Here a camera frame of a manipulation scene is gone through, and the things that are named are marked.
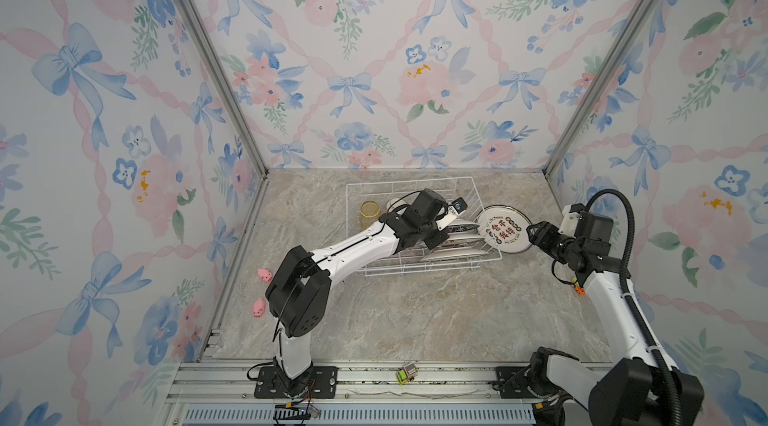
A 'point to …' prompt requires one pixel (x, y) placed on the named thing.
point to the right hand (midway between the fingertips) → (535, 230)
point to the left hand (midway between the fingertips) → (445, 221)
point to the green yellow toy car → (407, 373)
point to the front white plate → (451, 253)
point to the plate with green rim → (505, 220)
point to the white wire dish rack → (409, 262)
